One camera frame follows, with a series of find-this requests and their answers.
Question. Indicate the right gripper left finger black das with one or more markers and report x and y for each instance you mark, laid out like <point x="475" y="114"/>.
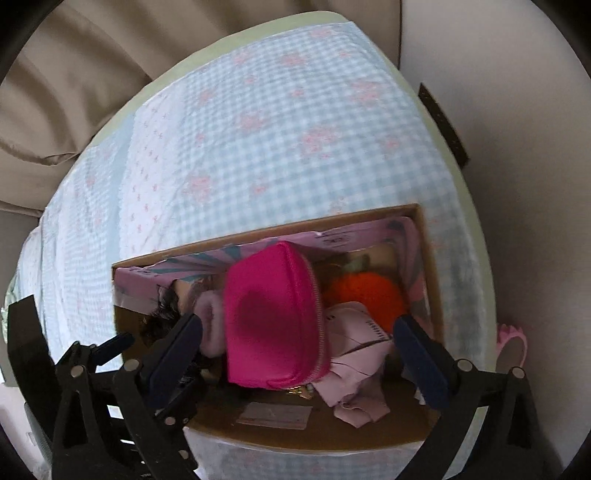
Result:
<point x="156" y="401"/>

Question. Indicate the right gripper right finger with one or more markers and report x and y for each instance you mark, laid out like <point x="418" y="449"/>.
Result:
<point x="455" y="392"/>

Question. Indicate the beige curtain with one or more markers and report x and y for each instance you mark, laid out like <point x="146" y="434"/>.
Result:
<point x="68" y="66"/>

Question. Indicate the pink cloth garment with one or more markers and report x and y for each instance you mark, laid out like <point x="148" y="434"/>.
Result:
<point x="359" y="348"/>

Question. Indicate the pink round mirror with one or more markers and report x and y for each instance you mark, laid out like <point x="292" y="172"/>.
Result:
<point x="511" y="348"/>

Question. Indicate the green mattress sheet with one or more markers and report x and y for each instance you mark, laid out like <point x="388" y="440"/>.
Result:
<point x="231" y="55"/>

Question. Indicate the orange plush carrot toy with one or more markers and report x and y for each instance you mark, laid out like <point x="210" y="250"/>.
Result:
<point x="384" y="299"/>

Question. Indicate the pink cardboard box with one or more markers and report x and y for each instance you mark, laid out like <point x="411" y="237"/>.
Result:
<point x="296" y="419"/>

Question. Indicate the brown and white plush toy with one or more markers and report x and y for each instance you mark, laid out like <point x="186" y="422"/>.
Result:
<point x="381" y="258"/>

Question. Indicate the pink plush toy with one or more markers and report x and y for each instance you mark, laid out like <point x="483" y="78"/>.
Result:
<point x="209" y="309"/>

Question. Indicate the black patterned sock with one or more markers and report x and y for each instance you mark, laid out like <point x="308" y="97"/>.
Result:
<point x="174" y="301"/>

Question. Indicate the blue checked quilt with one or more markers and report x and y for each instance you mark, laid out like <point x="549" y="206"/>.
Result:
<point x="254" y="138"/>

